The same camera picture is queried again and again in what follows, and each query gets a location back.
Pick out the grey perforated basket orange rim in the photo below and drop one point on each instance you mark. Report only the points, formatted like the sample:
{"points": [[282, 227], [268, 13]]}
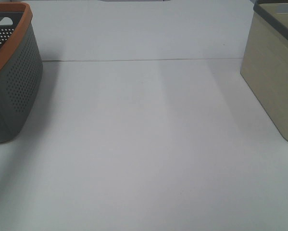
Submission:
{"points": [[21, 68]]}

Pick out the beige basket grey rim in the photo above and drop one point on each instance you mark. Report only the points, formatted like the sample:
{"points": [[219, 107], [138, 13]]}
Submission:
{"points": [[265, 61]]}

